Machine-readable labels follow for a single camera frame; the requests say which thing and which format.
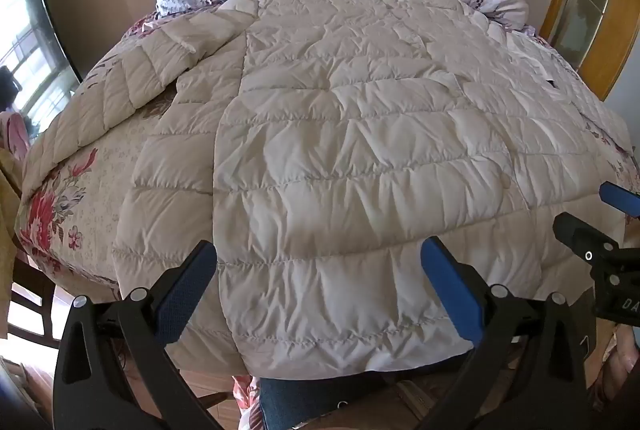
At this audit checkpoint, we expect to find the beige quilted down jacket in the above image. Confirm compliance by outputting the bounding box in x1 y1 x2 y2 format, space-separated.
22 0 621 373

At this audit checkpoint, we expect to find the dark wooden chair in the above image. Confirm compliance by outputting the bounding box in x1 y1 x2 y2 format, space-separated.
0 255 68 358

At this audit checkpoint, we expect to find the pink cloth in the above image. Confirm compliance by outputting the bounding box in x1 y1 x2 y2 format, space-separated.
0 110 32 163

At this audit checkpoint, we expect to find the person's jeans leg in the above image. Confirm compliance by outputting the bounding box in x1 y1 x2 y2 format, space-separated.
257 372 416 430

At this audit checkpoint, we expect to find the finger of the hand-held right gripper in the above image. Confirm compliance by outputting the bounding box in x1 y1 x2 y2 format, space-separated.
552 211 618 263
599 181 640 217

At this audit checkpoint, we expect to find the floral bed sheet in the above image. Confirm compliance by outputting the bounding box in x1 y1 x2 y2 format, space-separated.
14 5 640 296

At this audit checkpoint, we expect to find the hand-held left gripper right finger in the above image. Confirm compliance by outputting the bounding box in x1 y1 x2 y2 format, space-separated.
415 236 586 430

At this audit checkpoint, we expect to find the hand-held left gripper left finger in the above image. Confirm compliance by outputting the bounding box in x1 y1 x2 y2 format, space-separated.
52 240 221 430

